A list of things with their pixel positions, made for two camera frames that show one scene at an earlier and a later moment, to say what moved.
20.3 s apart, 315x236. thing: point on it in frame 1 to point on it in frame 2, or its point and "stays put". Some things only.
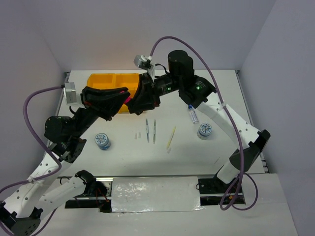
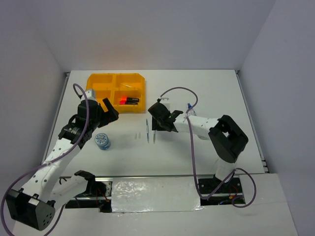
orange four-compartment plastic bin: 131,81 stays put
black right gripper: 147,97 to 155,126
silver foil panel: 156,194 stays put
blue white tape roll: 102,141 stays put
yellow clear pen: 170,139 to 128,85
